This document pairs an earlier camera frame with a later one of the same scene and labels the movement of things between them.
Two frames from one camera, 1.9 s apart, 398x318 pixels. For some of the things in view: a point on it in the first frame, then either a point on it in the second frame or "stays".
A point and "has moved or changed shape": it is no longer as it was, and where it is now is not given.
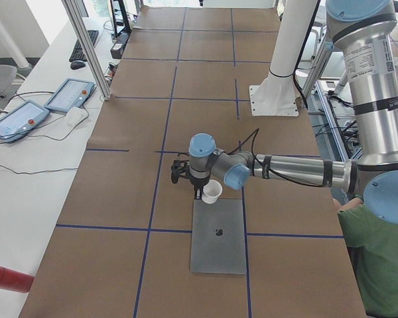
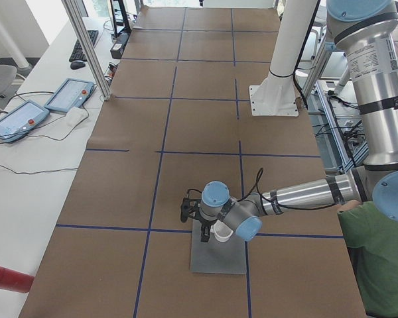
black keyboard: x=77 y=54 stays
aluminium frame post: x=88 y=48 stays
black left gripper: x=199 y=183 to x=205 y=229
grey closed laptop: x=217 y=244 stays
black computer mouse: x=77 y=65 stays
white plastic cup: x=212 y=189 has moved or changed shape
